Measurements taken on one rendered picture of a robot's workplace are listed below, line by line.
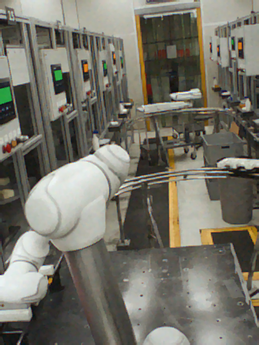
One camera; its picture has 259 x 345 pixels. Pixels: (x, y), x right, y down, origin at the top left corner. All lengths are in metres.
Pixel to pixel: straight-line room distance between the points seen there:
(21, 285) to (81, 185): 0.59
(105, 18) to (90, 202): 8.72
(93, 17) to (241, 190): 6.29
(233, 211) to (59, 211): 3.50
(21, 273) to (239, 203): 3.09
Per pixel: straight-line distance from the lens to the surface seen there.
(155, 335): 1.32
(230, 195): 4.25
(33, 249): 1.51
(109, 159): 1.04
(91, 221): 0.95
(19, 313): 1.69
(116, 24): 9.54
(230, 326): 1.80
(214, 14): 9.55
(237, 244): 3.94
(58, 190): 0.91
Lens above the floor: 1.74
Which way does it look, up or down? 16 degrees down
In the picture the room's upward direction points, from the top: 7 degrees counter-clockwise
